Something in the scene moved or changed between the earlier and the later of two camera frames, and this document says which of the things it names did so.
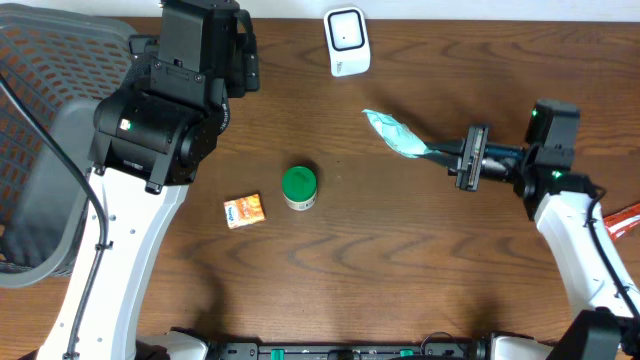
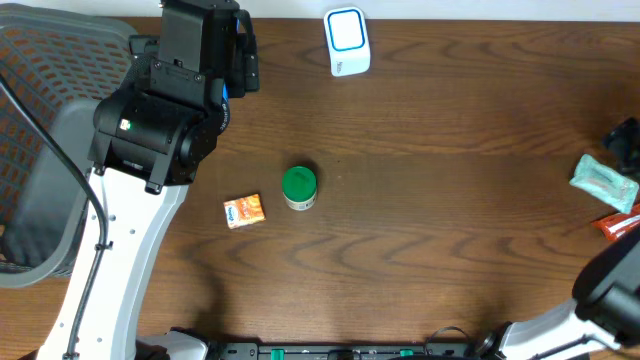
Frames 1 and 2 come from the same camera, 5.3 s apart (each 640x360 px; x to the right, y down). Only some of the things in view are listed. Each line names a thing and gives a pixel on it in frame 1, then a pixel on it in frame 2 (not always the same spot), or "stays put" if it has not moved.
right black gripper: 467,166 → 622,138
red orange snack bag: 622,220 stays put
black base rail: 353,351 stays put
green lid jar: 299,188 stays put
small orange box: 244,211 stays put
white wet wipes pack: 397,135 → 604,183
